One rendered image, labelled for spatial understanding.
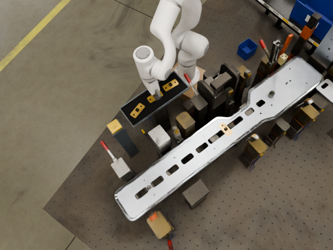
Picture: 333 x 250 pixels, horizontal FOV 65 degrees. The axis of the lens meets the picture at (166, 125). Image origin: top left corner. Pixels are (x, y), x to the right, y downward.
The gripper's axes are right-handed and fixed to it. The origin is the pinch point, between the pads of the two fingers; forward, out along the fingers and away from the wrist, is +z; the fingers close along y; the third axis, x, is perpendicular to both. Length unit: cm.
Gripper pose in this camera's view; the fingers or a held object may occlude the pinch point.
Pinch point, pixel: (153, 91)
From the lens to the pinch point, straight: 136.6
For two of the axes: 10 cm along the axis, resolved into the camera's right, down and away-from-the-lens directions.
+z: 0.9, 3.7, 9.2
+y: 5.3, 7.7, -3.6
